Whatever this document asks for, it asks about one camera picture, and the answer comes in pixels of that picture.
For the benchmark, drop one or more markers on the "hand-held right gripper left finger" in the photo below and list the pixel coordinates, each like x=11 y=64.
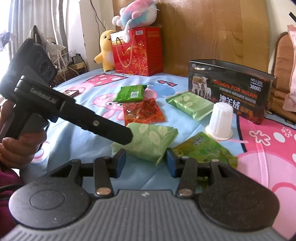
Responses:
x=120 y=163

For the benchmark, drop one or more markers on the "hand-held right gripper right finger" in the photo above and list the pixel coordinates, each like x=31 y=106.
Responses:
x=171 y=163

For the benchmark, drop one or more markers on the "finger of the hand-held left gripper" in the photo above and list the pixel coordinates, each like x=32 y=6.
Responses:
x=104 y=126

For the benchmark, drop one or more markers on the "light green leaf-print packet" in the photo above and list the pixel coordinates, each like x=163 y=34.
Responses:
x=150 y=141
x=189 y=105

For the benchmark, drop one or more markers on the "glossy green-yellow snack packet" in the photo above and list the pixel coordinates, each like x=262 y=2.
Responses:
x=203 y=148

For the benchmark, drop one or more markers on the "red-orange snack packet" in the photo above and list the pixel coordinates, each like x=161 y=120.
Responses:
x=142 y=113

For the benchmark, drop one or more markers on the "green snack packet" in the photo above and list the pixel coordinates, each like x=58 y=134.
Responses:
x=129 y=93

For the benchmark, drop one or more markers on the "white ribbed jelly cup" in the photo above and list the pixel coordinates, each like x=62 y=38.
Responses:
x=220 y=120

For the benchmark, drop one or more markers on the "black tin box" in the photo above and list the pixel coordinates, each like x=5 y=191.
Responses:
x=231 y=92

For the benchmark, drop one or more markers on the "person's left forearm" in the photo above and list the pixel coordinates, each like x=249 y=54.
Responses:
x=7 y=185

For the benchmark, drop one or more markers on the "person's left hand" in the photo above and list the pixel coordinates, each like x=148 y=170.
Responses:
x=16 y=150

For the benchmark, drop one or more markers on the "cartoon pig printed bedsheet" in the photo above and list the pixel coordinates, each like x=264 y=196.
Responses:
x=87 y=148

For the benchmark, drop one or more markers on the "small brown flat object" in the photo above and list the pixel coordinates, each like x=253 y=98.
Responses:
x=71 y=93

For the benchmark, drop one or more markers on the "dark cloth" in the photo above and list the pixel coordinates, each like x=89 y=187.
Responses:
x=37 y=34

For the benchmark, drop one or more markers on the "yellow plush chick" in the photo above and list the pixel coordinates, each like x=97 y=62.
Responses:
x=106 y=51

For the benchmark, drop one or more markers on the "grey curtain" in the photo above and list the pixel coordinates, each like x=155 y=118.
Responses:
x=53 y=18

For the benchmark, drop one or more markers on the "red gift bag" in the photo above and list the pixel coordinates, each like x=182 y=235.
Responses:
x=143 y=53

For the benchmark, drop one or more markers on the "pastel plush toy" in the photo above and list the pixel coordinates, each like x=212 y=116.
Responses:
x=138 y=14

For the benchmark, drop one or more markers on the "wooden headboard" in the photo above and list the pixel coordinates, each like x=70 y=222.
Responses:
x=208 y=30

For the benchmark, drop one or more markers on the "brown cushioned chair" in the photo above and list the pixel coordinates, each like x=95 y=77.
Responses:
x=283 y=69

